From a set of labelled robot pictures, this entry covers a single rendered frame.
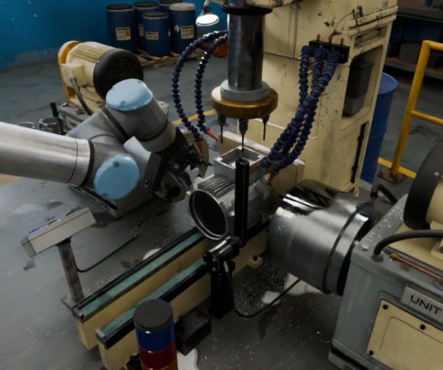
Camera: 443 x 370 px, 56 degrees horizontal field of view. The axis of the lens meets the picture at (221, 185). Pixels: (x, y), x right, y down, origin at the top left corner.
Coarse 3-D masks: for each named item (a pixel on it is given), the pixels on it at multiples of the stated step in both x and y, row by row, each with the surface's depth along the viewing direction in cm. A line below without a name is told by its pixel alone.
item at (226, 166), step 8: (232, 152) 124; (240, 152) 125; (248, 152) 124; (256, 152) 122; (216, 160) 118; (224, 160) 122; (232, 160) 124; (248, 160) 124; (256, 160) 123; (216, 168) 119; (224, 168) 117; (232, 168) 115; (256, 168) 119; (264, 168) 121; (232, 176) 116; (256, 176) 120
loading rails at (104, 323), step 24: (192, 240) 124; (264, 240) 135; (144, 264) 115; (168, 264) 117; (192, 264) 115; (240, 264) 128; (120, 288) 108; (144, 288) 113; (168, 288) 108; (192, 288) 112; (72, 312) 102; (96, 312) 102; (120, 312) 109; (96, 336) 96; (120, 336) 96; (120, 360) 100
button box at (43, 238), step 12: (72, 216) 106; (84, 216) 108; (48, 228) 102; (60, 228) 104; (72, 228) 106; (84, 228) 107; (24, 240) 101; (36, 240) 100; (48, 240) 102; (60, 240) 103; (36, 252) 99
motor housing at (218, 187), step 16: (224, 176) 118; (192, 192) 118; (208, 192) 113; (224, 192) 114; (256, 192) 119; (272, 192) 123; (192, 208) 124; (208, 208) 128; (256, 208) 119; (208, 224) 125; (224, 224) 126; (208, 240) 123
